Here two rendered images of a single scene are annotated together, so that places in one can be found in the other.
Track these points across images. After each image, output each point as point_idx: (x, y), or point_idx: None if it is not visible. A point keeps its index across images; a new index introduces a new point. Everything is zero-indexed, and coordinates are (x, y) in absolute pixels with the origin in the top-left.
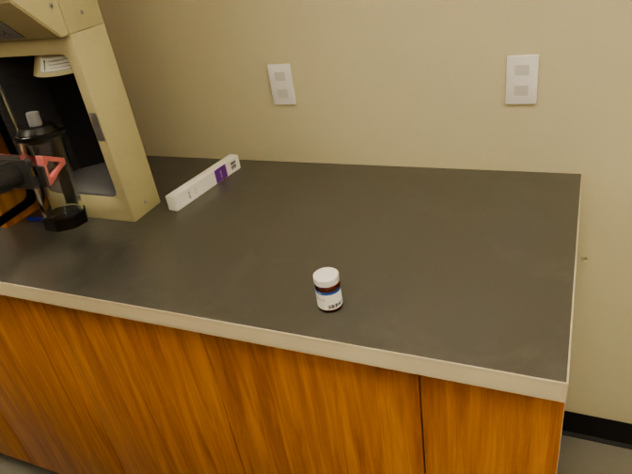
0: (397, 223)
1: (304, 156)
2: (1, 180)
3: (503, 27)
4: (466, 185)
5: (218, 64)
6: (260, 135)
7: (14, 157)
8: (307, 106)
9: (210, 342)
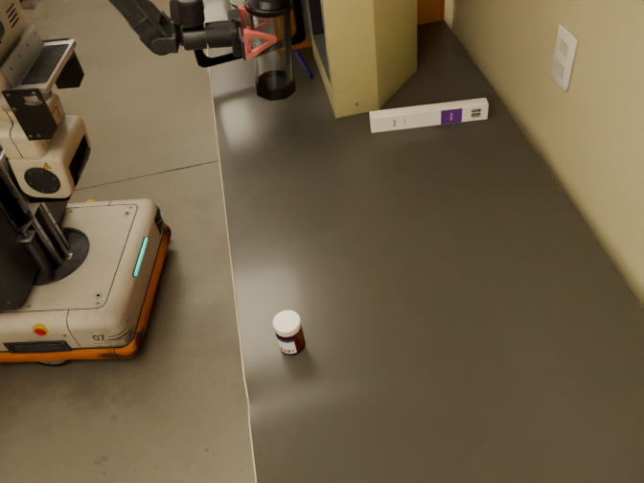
0: (470, 324)
1: (554, 153)
2: (208, 38)
3: None
4: (613, 355)
5: None
6: (532, 96)
7: (235, 19)
8: (574, 103)
9: None
